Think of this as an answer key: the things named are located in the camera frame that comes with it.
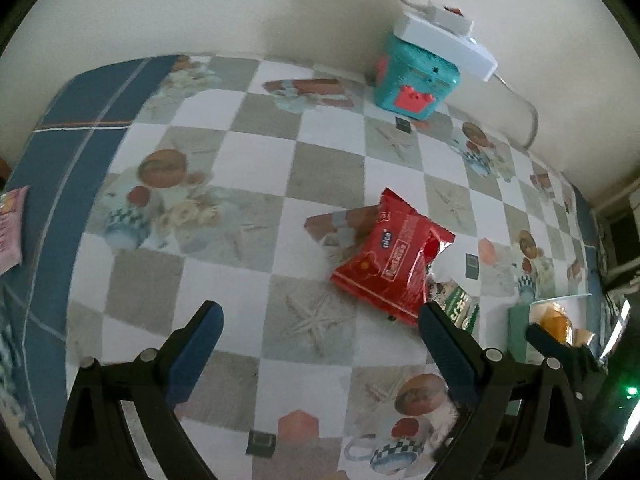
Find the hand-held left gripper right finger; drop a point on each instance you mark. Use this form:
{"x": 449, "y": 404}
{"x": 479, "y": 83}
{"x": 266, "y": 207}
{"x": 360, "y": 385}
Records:
{"x": 445, "y": 350}

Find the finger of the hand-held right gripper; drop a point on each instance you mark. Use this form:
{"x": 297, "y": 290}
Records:
{"x": 550, "y": 342}

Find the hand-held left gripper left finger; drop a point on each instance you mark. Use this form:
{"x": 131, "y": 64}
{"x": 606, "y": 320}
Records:
{"x": 200, "y": 345}

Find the orange cake packet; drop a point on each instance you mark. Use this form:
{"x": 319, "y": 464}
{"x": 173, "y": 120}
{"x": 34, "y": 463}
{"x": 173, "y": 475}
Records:
{"x": 555, "y": 320}

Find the teal shallow cardboard box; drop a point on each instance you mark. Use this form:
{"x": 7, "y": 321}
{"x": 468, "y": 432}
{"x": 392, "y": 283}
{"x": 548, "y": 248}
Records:
{"x": 519, "y": 327}

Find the green label cracker packet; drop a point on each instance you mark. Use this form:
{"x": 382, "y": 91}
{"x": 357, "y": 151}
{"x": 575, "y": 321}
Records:
{"x": 457, "y": 305}

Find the bright red snack packet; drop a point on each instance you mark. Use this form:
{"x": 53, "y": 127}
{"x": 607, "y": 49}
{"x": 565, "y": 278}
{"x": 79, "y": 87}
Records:
{"x": 390, "y": 265}

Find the pink paper wrapper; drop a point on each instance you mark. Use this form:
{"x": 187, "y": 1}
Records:
{"x": 10, "y": 230}

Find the teal toy box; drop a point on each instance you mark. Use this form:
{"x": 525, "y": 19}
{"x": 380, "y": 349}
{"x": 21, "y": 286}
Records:
{"x": 410, "y": 80}

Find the white power strip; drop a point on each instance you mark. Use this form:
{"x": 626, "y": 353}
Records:
{"x": 450, "y": 35}

